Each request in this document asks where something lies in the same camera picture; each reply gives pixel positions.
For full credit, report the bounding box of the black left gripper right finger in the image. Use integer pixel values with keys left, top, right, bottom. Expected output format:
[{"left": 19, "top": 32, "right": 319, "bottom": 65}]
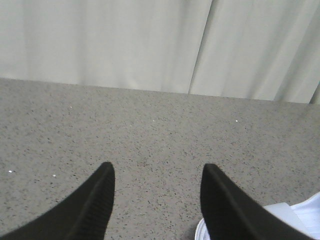
[{"left": 200, "top": 163, "right": 318, "bottom": 240}]

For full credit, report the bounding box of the light blue slipper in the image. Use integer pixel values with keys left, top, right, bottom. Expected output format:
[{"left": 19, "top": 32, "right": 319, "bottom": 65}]
[{"left": 194, "top": 192, "right": 320, "bottom": 240}]

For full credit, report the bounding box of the beige pleated curtain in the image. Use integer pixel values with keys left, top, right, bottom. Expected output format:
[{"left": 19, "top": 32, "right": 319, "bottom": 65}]
[{"left": 0, "top": 0, "right": 320, "bottom": 104}]

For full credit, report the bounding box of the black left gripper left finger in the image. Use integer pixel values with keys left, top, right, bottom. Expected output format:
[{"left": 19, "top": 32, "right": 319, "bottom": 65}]
[{"left": 1, "top": 162, "right": 115, "bottom": 240}]

